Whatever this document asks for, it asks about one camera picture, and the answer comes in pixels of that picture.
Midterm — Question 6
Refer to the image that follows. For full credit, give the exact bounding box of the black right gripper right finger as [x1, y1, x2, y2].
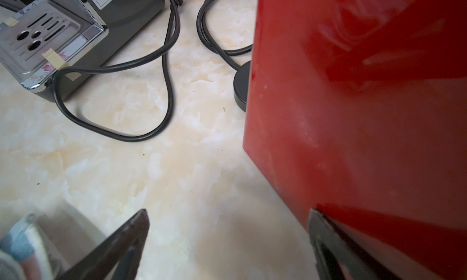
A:
[307, 209, 399, 280]

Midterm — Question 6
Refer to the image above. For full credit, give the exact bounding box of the red capsule coffee machine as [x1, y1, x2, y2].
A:
[243, 0, 467, 280]

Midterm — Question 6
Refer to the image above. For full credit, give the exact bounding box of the grey steel coffee machine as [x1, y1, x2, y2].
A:
[1, 0, 165, 102]

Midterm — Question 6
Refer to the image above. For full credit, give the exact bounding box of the black coffee machine power cable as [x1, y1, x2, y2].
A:
[52, 0, 186, 142]

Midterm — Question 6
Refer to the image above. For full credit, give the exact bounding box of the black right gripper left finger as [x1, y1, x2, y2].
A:
[58, 209, 150, 280]

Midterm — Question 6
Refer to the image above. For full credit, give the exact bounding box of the red machine black power cable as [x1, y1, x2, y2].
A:
[196, 0, 253, 71]

